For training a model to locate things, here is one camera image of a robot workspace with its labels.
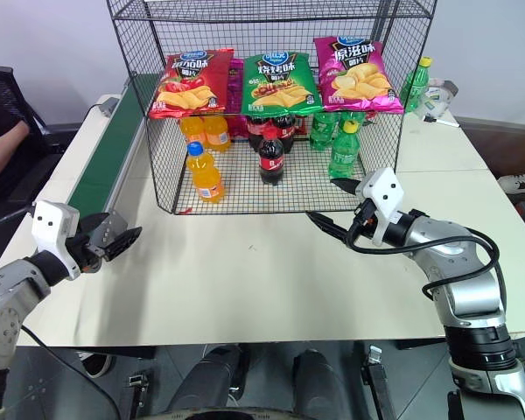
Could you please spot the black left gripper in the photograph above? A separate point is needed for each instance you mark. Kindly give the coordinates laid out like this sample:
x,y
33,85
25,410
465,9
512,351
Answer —
x,y
85,251

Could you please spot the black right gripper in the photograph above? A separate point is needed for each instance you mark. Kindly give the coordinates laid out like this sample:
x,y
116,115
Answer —
x,y
364,223

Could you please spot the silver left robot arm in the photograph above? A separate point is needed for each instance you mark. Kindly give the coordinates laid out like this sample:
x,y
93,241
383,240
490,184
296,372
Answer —
x,y
9,280

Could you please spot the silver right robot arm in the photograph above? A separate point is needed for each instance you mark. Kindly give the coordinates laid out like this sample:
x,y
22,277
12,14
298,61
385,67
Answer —
x,y
464,302

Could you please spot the person's bare forearm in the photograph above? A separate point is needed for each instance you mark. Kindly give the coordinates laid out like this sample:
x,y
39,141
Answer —
x,y
2,131

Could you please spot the green conveyor belt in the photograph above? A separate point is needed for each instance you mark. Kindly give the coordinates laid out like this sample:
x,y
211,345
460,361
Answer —
x,y
109,144

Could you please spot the green soda bottle yellow cap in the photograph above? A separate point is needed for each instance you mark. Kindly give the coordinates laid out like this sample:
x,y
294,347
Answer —
x,y
345,153
415,85

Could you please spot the cola bottle red cap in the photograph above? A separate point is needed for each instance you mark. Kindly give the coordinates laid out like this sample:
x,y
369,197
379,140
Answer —
x,y
271,159

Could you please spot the cola bottle red label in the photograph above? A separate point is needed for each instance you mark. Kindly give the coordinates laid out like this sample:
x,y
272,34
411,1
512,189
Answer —
x,y
256,131
285,131

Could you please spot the orange soda bottle blue cap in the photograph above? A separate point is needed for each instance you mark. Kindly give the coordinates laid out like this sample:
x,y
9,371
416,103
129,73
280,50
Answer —
x,y
206,177

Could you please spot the white and black shoe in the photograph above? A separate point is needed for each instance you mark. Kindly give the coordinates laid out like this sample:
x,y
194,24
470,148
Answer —
x,y
97,365

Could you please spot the magenta potato chips bag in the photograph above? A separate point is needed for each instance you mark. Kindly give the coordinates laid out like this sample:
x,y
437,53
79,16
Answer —
x,y
359,74

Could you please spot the green potato chips bag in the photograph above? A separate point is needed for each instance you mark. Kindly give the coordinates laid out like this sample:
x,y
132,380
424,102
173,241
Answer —
x,y
280,83

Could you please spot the crumpled white plastic bag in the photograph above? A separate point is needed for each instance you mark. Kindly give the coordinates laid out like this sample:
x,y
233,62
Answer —
x,y
439,94

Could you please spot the small magenta snack bag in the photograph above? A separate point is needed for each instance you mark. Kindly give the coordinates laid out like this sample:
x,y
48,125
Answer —
x,y
235,94

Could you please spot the red potato chips bag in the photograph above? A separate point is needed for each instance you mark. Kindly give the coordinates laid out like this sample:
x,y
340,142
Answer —
x,y
188,87

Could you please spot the black office chair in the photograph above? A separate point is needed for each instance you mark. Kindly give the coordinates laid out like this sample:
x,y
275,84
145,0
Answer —
x,y
9,96

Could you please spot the dark rounded shape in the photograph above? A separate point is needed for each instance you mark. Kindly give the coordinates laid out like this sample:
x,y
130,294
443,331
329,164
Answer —
x,y
210,376
321,380

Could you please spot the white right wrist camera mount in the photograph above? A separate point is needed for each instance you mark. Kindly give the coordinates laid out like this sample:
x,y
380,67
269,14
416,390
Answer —
x,y
382,190

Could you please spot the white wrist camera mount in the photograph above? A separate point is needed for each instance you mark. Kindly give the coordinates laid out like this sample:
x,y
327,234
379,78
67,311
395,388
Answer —
x,y
382,190
48,223

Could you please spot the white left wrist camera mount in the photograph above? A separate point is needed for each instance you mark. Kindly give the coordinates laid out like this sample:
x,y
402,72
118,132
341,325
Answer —
x,y
48,223

